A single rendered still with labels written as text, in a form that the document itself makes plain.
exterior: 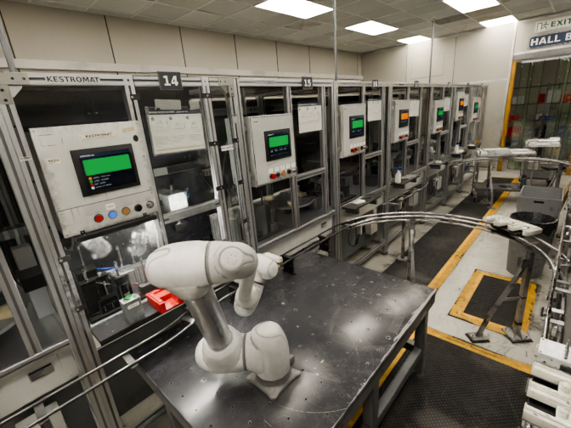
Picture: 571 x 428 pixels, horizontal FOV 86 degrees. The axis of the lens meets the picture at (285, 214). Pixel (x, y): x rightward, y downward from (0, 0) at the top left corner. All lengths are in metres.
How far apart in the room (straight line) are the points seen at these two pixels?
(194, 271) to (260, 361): 0.62
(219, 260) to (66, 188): 0.90
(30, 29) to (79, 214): 3.99
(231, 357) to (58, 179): 1.02
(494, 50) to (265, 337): 8.70
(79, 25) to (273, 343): 4.99
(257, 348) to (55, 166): 1.11
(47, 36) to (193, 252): 4.72
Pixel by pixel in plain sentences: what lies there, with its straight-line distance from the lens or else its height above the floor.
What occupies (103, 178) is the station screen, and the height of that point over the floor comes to 1.59.
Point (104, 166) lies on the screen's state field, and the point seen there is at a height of 1.64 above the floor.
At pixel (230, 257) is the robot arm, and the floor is 1.45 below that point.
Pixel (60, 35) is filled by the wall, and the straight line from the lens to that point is 5.46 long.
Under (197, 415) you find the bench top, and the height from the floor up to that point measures 0.68.
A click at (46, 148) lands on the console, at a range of 1.57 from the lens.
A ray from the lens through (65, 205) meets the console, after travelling 1.60.
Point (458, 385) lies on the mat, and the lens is 2.59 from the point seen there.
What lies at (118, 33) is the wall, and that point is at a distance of 5.71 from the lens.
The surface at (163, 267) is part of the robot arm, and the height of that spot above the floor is 1.43.
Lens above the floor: 1.81
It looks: 18 degrees down
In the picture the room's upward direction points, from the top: 5 degrees counter-clockwise
